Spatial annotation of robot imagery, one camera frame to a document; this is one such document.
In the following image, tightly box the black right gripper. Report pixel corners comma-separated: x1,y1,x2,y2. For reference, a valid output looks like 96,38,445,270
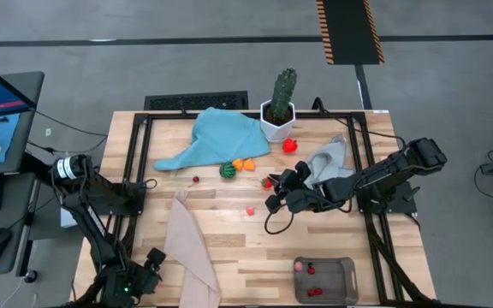
264,161,318,214

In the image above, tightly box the green watermelon toy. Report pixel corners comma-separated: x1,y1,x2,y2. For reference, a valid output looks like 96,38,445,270
218,161,237,180

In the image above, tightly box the grey waffle cloth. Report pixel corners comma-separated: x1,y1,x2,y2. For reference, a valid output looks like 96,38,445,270
304,134,357,189

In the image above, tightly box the beige cloth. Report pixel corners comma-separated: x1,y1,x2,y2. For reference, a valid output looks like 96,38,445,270
163,190,223,308

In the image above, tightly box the white planter pot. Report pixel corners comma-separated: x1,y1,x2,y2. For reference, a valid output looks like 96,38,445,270
259,98,297,144

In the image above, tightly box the teal cloth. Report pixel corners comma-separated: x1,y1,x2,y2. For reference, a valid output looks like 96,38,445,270
151,106,272,172

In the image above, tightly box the green cactus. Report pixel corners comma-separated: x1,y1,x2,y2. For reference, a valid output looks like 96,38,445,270
270,67,298,123

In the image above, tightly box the grey plastic bin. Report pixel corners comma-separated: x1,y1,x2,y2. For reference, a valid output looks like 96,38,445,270
293,256,359,306

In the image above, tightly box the black keyboard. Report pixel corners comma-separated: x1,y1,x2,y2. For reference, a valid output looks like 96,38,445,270
143,90,250,111

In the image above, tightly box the dark operator desk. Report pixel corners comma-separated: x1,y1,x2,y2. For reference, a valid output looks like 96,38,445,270
0,70,45,277

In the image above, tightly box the black hazard-striped floor mat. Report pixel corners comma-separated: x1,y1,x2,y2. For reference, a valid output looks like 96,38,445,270
316,0,386,66

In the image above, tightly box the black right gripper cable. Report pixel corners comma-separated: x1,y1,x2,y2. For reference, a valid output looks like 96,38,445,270
264,208,295,235

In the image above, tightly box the black metal table frame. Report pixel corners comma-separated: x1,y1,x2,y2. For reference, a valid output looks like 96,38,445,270
70,110,443,308

